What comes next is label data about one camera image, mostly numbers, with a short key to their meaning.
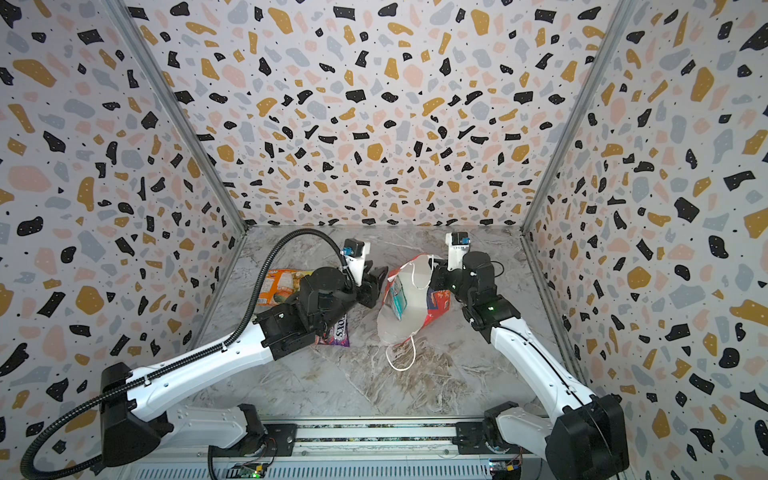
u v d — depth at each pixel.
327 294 0.49
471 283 0.57
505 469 0.72
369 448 0.73
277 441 0.73
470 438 0.74
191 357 0.43
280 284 1.00
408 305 0.99
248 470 0.70
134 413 0.39
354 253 0.56
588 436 0.39
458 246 0.68
